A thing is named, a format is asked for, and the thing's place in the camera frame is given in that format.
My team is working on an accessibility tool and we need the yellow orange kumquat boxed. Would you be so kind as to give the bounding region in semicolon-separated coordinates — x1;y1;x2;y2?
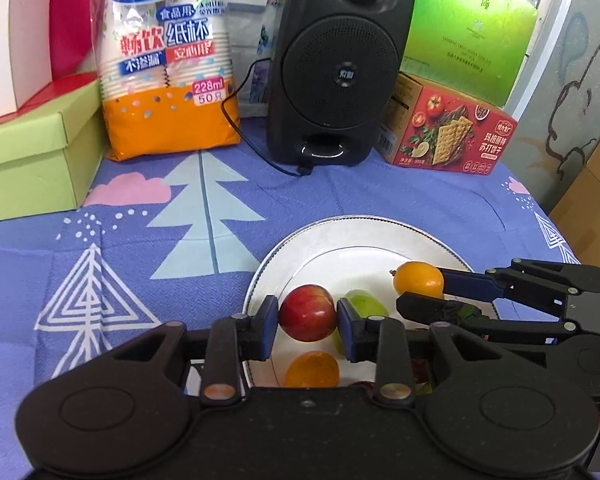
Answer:
391;261;444;299

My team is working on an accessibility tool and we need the small orange front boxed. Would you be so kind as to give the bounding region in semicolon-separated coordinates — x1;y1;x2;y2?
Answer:
283;351;340;388

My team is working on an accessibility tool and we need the red nectarine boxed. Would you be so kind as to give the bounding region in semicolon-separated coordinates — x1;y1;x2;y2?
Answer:
278;284;337;342

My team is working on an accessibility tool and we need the green apple in plate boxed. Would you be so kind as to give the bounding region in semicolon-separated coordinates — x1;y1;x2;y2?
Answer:
332;289;389;356

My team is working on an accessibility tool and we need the cardboard box right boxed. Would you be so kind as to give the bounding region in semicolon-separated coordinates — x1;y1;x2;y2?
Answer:
550;143;600;266

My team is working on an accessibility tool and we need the white round plate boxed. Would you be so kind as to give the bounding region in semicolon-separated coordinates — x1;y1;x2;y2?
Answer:
244;216;473;387

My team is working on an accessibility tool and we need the blue patterned tablecloth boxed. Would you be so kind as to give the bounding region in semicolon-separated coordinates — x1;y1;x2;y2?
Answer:
0;144;574;479

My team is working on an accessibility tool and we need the red cracker box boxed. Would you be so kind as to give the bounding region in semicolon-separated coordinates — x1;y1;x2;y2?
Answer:
376;73;517;176

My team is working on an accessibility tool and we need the light green shoe box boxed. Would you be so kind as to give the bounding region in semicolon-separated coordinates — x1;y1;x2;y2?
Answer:
0;79;108;221

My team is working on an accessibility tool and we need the large green gift box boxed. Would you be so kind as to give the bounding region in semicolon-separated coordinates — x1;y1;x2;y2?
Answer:
401;0;538;107

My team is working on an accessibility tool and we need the black speaker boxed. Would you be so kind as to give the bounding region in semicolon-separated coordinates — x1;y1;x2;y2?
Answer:
266;0;415;168

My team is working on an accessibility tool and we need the red flat box lid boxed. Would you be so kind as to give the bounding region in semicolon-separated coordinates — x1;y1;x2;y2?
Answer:
0;72;97;125

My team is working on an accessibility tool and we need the paper cups package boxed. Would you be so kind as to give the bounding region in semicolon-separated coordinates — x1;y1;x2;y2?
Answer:
92;0;239;162

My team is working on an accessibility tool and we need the magenta tote bag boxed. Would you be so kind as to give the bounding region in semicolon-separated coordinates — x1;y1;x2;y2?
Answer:
50;0;92;79

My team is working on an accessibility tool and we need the white coffee cup box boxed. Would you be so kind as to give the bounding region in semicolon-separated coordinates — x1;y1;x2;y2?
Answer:
0;0;52;117

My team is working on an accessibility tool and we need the black speaker cable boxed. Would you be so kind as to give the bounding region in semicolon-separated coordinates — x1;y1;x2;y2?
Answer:
220;57;313;178

